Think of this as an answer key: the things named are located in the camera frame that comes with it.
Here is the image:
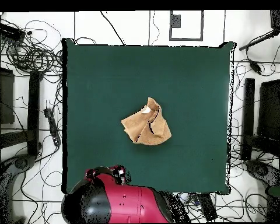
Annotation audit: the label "tan terry towel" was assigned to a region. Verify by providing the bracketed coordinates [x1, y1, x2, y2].
[120, 97, 173, 146]

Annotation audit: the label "black power strip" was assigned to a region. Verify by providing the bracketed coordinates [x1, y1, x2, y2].
[43, 107, 62, 147]

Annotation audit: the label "dark green table cloth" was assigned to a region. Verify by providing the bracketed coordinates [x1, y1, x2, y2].
[61, 37, 236, 195]

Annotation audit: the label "black rectangular box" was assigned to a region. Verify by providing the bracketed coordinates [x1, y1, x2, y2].
[197, 192, 218, 222]

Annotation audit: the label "black rectangular device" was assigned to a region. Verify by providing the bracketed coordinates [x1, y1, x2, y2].
[0, 22, 26, 42]

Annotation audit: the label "black power adapter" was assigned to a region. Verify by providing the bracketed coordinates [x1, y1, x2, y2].
[248, 59, 263, 75]

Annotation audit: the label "black stand pole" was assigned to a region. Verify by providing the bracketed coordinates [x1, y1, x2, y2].
[238, 28, 280, 51]

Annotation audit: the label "tangled black cables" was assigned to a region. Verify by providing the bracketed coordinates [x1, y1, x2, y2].
[4, 19, 64, 78]

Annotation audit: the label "long black cable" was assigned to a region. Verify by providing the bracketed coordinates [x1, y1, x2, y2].
[100, 10, 126, 46]

